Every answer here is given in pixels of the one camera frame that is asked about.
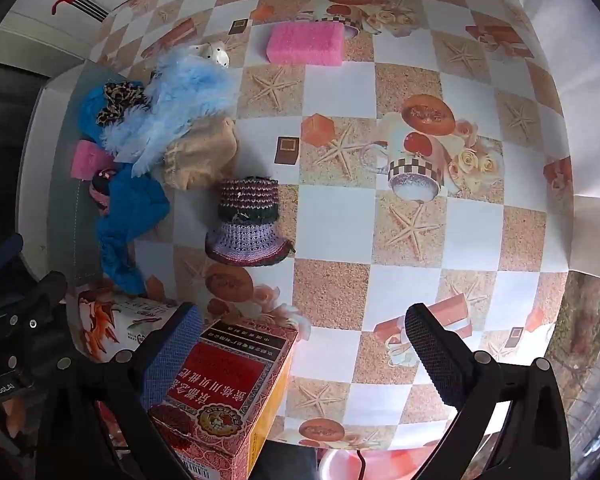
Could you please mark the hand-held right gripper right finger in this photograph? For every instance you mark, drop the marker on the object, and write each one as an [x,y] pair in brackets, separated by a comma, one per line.
[432,355]

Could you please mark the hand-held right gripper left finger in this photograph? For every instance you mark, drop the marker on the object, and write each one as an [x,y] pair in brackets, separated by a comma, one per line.
[172,355]

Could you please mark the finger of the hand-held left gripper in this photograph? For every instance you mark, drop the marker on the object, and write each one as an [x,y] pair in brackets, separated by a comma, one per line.
[45,292]

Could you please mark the large blue cloth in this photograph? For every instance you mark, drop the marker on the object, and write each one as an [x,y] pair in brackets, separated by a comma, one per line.
[130,210]

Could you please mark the small pink sponge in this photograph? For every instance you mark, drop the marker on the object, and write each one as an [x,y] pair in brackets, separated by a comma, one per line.
[86,160]

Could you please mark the purple crochet hat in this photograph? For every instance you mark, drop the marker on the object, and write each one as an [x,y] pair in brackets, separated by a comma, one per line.
[247,220]

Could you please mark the beige knit hat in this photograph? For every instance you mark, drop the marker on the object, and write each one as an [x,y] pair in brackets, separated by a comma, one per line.
[202,160]

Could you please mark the leopard print scarf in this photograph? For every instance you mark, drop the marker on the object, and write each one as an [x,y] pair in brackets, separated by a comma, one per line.
[120,97]

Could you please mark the light blue feather boa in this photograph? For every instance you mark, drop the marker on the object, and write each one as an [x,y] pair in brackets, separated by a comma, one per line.
[180,100]

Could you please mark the red patterned medicine box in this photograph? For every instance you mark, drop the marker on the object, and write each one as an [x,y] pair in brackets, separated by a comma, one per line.
[225,400]

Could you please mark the white box with orange print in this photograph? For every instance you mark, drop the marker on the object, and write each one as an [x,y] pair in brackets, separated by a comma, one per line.
[110,325]

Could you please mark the pink black striped sock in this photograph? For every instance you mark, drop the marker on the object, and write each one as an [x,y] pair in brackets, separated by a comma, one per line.
[100,190]

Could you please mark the checkered printed tablecloth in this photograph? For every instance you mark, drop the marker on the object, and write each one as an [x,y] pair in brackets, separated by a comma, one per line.
[340,280]

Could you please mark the pink plastic basin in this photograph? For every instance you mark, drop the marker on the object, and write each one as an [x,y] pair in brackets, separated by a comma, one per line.
[340,462]

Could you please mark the small blue cloth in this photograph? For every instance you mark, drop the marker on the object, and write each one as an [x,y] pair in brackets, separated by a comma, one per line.
[91,110]

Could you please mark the white spotted toy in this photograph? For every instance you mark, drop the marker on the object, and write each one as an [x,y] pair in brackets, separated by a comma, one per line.
[212,54]

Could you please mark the large pink sponge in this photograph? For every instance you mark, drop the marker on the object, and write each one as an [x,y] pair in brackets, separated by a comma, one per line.
[305,44]

